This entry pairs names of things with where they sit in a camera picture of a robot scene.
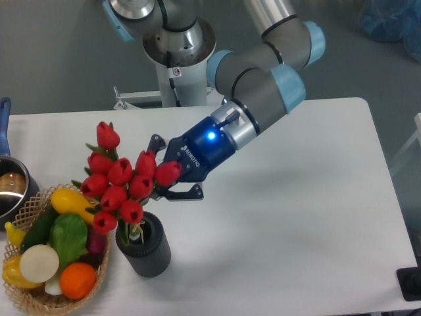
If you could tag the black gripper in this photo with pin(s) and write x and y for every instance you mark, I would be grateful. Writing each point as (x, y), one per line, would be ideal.
(199, 150)

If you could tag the red tulip bouquet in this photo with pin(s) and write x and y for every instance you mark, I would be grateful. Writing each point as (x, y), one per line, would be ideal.
(121, 188)

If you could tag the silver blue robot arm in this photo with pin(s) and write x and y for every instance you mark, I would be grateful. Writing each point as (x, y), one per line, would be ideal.
(260, 86)

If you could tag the dark grey ribbed vase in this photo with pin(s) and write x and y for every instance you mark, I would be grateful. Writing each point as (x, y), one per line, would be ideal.
(148, 257)

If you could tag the purple red onion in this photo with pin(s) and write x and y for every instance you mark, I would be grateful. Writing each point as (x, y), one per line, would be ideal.
(96, 242)

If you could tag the yellow squash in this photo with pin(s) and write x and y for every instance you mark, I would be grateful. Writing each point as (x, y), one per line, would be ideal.
(65, 200)

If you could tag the green lettuce leaf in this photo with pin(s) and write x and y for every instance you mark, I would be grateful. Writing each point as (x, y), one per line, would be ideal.
(68, 237)

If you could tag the orange fruit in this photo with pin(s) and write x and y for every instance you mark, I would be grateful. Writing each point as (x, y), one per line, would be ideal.
(77, 280)

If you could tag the green cucumber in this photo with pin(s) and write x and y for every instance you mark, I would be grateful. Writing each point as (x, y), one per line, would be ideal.
(40, 229)

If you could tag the white round onion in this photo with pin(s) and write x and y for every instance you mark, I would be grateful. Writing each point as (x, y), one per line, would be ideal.
(39, 263)

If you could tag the white leek stalk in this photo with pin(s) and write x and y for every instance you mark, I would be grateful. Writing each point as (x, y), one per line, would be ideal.
(52, 286)

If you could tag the yellow banana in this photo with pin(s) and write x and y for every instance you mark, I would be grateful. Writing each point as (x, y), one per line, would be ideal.
(14, 235)

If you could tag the woven wicker basket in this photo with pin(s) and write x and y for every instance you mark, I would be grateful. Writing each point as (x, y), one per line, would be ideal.
(36, 301)

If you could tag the yellow bell pepper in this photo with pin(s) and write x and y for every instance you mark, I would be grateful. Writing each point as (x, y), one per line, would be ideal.
(13, 276)

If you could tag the blue plastic bag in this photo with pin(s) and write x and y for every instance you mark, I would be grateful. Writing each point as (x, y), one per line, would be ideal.
(392, 21)

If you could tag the black device at edge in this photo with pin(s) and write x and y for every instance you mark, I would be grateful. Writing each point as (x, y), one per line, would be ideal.
(409, 282)

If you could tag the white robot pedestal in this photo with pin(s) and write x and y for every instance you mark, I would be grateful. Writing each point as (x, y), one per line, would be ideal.
(180, 60)

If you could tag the blue handled saucepan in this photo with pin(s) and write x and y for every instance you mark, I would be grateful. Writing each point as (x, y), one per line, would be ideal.
(17, 185)

